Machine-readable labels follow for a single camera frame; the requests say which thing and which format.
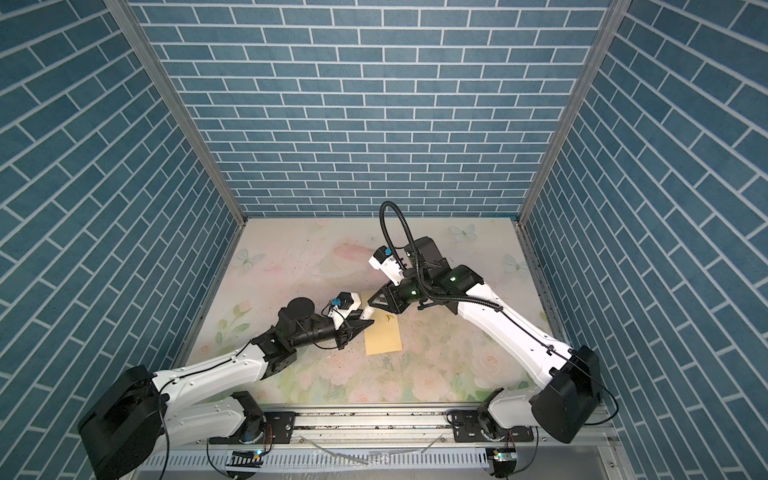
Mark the right corner aluminium post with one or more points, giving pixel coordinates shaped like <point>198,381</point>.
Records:
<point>594,59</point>

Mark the white slotted cable duct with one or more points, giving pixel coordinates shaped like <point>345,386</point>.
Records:
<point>306,460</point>

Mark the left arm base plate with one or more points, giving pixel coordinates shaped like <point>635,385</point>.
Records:
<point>272,428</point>

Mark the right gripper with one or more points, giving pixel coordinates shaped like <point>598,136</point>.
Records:
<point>390,294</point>

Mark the corner aluminium post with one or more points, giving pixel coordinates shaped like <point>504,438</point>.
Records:
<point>129,25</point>
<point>594,59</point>

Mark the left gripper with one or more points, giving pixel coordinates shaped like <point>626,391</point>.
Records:
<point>343,330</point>

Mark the yellow envelope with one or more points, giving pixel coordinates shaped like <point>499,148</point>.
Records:
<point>383,336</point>

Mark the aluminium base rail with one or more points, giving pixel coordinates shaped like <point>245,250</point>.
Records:
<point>346,424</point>

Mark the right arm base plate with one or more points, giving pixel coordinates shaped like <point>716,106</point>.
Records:
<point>471,426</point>

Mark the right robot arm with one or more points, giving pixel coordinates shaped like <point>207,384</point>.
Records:
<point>566,381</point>

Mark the left corner aluminium post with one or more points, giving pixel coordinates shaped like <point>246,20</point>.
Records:
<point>129,25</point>

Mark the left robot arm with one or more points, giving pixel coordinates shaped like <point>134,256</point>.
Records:
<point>144,412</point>

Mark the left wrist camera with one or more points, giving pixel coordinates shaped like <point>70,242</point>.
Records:
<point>341,306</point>

